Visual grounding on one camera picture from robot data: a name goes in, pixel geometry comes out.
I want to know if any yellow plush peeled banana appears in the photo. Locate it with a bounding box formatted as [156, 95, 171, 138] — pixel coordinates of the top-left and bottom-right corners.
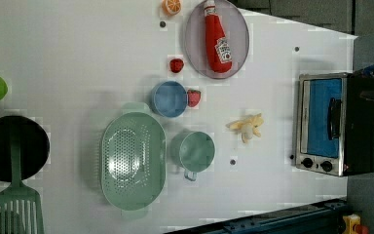
[226, 113, 264, 144]

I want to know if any black silver toaster oven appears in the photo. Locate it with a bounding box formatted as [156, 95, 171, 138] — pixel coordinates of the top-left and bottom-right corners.
[295, 73, 374, 176]

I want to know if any grey oval plate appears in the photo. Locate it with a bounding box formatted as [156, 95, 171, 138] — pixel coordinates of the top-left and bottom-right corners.
[184, 0, 249, 79]

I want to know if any red plush ketchup bottle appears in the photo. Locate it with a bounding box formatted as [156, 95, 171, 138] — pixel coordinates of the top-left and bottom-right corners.
[204, 0, 233, 73]

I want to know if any red strawberry with green leaves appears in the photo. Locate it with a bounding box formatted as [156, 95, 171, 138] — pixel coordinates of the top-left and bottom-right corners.
[187, 89, 202, 107]

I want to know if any green metal mug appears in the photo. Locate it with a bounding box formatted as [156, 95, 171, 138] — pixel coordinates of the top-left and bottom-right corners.
[169, 131, 215, 181]

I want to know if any round red strawberry toy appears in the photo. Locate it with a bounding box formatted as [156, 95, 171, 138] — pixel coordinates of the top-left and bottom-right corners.
[169, 58, 184, 73]

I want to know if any blue cup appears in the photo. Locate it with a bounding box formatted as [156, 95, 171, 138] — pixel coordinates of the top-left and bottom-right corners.
[150, 81, 188, 118]

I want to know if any orange slice toy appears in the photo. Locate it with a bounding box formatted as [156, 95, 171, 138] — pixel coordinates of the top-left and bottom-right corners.
[162, 0, 181, 16]

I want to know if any green oval colander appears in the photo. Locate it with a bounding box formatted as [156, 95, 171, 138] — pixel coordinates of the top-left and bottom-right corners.
[100, 102, 167, 212]

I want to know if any green slotted spatula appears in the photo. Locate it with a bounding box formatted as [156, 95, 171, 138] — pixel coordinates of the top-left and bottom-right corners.
[0, 125, 45, 234]

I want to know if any black round pan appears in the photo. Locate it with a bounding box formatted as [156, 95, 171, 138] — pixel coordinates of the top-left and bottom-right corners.
[0, 116, 50, 182]

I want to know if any blue metal frame rail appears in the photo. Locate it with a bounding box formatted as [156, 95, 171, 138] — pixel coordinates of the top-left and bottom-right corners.
[166, 199, 352, 234]

